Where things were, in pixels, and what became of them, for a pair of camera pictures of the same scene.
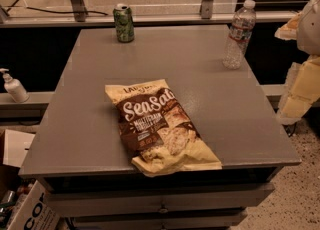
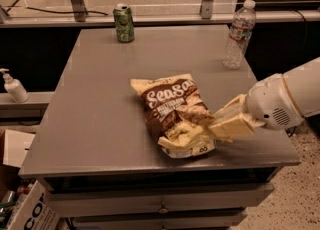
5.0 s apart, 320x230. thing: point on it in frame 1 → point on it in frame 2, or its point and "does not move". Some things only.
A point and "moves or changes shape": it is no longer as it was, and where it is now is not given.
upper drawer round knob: [163, 210] does not move
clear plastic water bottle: [241, 30] does not move
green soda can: [124, 23] does not move
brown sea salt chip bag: [159, 133] moves or changes shape
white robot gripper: [310, 29] → [269, 102]
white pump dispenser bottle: [15, 87] does not move
